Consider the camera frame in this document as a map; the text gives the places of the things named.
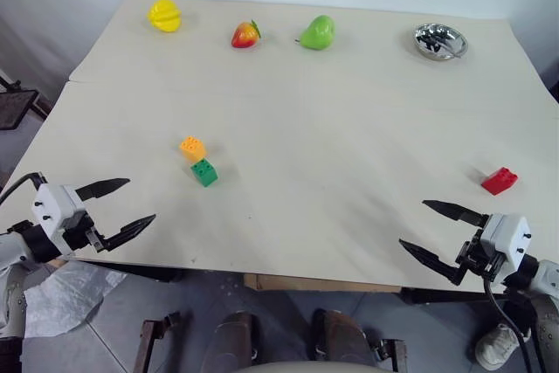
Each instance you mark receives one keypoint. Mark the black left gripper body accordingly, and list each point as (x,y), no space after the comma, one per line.
(83,233)

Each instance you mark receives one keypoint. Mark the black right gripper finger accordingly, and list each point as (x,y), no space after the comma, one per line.
(456,211)
(430,259)

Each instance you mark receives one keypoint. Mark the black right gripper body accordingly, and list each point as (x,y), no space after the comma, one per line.
(478,259)

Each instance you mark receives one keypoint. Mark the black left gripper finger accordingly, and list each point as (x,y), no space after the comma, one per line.
(129,231)
(101,188)

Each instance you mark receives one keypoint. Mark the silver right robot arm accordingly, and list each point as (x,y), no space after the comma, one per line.
(543,279)

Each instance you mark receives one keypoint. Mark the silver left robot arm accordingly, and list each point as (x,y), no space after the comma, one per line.
(8,255)

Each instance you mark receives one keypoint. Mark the red toy brick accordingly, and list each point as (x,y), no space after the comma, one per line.
(499,181)

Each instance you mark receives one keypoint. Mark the crumpled clear plastic sheet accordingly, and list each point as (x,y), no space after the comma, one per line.
(61,299)

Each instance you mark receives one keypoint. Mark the white sneaker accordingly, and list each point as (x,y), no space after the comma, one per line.
(498,343)

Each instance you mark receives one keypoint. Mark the green toy brick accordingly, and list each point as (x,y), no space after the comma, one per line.
(204,173)

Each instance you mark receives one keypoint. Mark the orange toy brick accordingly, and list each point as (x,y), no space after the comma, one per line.
(193,148)

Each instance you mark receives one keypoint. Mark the brown cardboard piece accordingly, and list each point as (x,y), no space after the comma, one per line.
(319,284)

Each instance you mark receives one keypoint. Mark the black metal stand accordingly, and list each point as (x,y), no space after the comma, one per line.
(13,104)

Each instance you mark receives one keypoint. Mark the silver metal bowl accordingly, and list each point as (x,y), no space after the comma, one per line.
(440,41)

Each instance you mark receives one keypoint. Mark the yellow toy star fruit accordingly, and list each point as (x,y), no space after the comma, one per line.
(165,15)

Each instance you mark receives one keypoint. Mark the red toy strawberry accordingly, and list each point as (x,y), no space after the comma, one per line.
(245,35)

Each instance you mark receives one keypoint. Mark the green toy pear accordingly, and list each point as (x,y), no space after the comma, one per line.
(319,32)

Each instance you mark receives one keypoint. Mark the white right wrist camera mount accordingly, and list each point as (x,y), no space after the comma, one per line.
(508,239)

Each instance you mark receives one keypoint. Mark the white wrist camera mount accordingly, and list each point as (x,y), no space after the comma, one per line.
(51,209)
(508,239)

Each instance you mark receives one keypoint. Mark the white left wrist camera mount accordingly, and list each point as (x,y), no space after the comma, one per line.
(51,209)

